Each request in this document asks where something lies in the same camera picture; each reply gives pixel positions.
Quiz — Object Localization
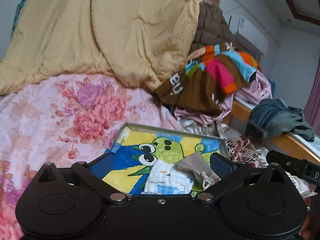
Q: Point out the blue denim jeans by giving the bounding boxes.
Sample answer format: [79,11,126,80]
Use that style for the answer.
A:
[245,99,288,140]

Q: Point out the white blue quilted cloth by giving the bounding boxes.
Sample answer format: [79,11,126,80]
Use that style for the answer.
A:
[142,160,195,195]

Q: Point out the pink floral quilt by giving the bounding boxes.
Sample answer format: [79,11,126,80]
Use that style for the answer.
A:
[1,74,181,239]

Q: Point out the wooden bed frame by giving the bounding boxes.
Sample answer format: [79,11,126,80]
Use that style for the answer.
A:
[222,97,319,165]

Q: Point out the grey green garment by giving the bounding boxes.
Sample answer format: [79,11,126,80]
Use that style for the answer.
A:
[267,106,315,142]

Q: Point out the person left hand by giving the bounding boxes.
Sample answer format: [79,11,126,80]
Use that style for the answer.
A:
[300,194,319,240]

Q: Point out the beige dotted blanket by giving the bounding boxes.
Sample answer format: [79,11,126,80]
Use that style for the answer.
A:
[1,0,202,95]

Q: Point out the lilac pink garment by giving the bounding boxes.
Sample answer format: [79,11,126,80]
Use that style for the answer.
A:
[174,70,273,125]

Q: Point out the cartoon picture tray box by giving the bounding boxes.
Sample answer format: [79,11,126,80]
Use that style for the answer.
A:
[102,124,228,194]

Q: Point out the brown quilted jacket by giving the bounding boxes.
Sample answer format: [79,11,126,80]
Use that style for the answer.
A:
[189,3,248,53]

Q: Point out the white wall air conditioner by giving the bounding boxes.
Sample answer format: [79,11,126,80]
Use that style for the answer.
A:
[228,15,268,56]

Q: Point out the colourful brown striped garment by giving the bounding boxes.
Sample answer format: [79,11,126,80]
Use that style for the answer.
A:
[155,43,260,116]

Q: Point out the grey drawstring pouch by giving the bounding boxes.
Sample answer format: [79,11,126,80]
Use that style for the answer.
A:
[176,152,221,190]

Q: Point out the teal wall poster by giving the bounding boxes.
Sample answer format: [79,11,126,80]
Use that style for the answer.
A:
[11,0,27,37]

